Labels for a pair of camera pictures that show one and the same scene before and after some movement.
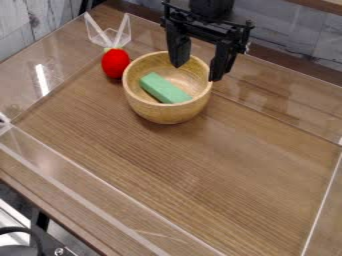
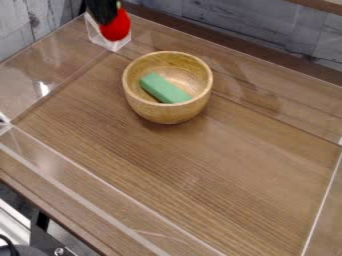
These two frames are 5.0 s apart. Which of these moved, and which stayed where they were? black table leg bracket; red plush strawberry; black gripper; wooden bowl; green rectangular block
Moved: red plush strawberry; black gripper
Stayed: wooden bowl; black table leg bracket; green rectangular block
